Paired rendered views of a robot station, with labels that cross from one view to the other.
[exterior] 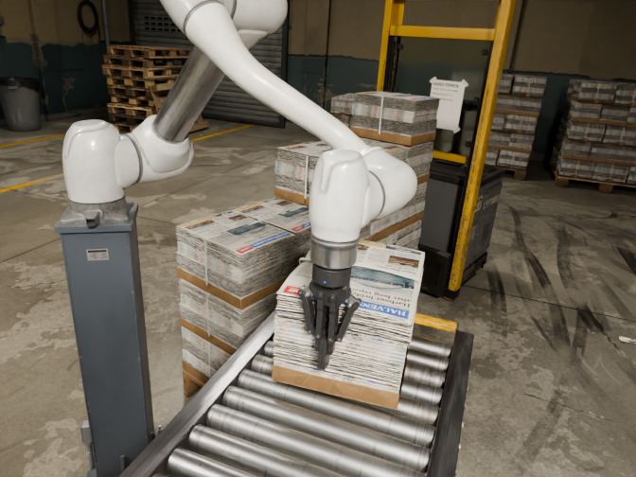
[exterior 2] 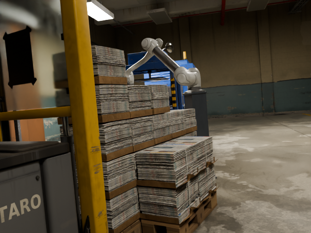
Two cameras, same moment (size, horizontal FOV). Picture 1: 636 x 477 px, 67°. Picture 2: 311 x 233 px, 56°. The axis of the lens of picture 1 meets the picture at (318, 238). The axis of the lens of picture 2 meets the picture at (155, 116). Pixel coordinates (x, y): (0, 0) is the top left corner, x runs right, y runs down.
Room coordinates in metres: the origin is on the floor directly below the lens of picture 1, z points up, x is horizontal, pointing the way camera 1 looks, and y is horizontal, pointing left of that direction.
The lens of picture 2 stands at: (4.62, -0.21, 0.94)
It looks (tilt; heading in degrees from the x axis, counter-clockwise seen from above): 3 degrees down; 173
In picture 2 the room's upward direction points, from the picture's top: 5 degrees counter-clockwise
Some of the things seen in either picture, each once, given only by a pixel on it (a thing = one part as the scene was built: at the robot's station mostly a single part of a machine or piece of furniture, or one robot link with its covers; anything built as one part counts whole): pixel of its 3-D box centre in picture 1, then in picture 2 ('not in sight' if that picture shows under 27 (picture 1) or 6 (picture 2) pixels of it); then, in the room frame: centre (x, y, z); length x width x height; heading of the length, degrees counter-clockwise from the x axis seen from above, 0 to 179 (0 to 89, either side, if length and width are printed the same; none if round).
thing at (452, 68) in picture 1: (433, 95); (27, 45); (3.03, -0.64, 1.28); 0.57 x 0.01 x 0.65; 53
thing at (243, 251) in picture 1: (301, 286); (154, 160); (2.08, 0.06, 0.42); 1.17 x 0.39 x 0.83; 143
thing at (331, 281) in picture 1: (330, 283); not in sight; (0.83, -0.03, 1.09); 0.08 x 0.07 x 0.09; 71
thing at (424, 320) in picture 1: (381, 309); not in sight; (1.22, -0.20, 0.81); 0.43 x 0.03 x 0.02; 71
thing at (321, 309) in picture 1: (322, 312); not in sight; (0.83, -0.02, 1.02); 0.04 x 0.01 x 0.11; 161
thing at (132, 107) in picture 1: (152, 88); not in sight; (8.27, 2.92, 0.65); 1.33 x 0.94 x 1.30; 165
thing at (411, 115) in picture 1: (383, 209); (97, 150); (2.66, -0.37, 0.65); 0.39 x 0.30 x 1.29; 53
